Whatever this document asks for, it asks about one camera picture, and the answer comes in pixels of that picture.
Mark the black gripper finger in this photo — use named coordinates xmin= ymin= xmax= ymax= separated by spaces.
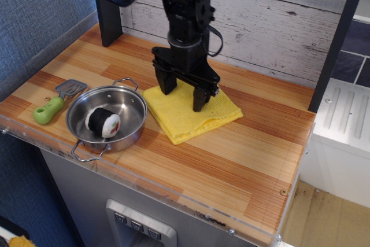
xmin=193 ymin=87 xmax=211 ymax=112
xmin=155 ymin=68 xmax=177 ymax=95

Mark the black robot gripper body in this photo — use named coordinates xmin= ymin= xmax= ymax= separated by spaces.
xmin=151 ymin=40 xmax=220 ymax=97

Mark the yellow cloth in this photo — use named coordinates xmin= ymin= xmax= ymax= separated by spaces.
xmin=142 ymin=80 xmax=243 ymax=145

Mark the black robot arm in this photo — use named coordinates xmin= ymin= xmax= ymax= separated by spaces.
xmin=152 ymin=0 xmax=222 ymax=112

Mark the stainless steel pot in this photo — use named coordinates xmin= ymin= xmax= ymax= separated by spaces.
xmin=66 ymin=78 xmax=148 ymax=162

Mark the white ribbed appliance top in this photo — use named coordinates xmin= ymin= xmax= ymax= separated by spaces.
xmin=313 ymin=78 xmax=369 ymax=152

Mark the plush sushi roll toy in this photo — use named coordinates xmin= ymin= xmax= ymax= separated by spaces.
xmin=85 ymin=108 xmax=121 ymax=138

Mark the clear acrylic table edge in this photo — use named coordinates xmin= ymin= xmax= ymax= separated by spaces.
xmin=0 ymin=113 xmax=316 ymax=245

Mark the silver dispenser control panel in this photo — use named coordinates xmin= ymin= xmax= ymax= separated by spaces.
xmin=106 ymin=199 xmax=177 ymax=246

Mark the yellow object bottom left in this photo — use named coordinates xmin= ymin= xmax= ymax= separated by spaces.
xmin=8 ymin=236 xmax=36 ymax=247

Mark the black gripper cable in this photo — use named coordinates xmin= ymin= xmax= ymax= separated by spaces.
xmin=203 ymin=24 xmax=224 ymax=58

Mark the green handled grey spatula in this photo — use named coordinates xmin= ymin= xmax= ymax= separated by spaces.
xmin=33 ymin=79 xmax=87 ymax=125

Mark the right dark vertical post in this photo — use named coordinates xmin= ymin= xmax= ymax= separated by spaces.
xmin=308 ymin=0 xmax=360 ymax=113

